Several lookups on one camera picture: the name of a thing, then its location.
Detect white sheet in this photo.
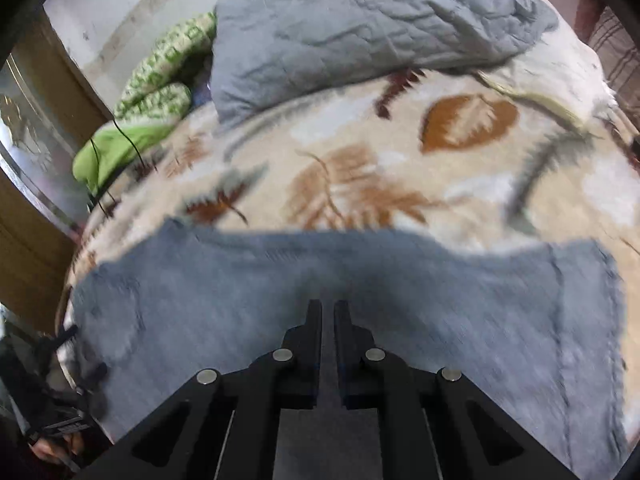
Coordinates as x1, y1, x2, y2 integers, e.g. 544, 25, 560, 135
479, 0, 622, 127

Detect green patterned quilt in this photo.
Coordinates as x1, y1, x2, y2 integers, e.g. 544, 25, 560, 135
114, 11, 219, 122

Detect grey-blue denim pants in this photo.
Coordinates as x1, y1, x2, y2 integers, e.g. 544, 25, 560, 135
65, 217, 629, 480

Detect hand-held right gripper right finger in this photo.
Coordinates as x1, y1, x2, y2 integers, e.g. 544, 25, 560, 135
333, 300, 581, 480

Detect black cable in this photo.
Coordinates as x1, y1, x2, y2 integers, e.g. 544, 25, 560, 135
87, 117, 151, 217

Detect wooden door with patterned glass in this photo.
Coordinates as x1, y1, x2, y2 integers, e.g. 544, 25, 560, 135
0, 10, 117, 333

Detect plain green cloth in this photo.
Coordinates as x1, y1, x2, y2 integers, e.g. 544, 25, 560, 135
72, 121, 174, 196

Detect grey quilted pillow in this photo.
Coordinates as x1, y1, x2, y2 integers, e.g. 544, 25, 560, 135
209, 0, 560, 124

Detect leaf print blanket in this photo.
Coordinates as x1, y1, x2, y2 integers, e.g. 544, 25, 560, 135
56, 52, 640, 361

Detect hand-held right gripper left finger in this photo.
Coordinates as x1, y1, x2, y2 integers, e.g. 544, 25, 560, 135
85, 300, 322, 480

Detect purple printed cloth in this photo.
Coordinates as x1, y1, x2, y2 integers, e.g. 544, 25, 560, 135
192, 76, 216, 107

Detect person's left hand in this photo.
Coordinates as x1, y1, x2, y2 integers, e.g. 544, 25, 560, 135
30, 432, 85, 464

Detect striped cushion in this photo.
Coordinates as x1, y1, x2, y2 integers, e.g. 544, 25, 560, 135
587, 7, 640, 127

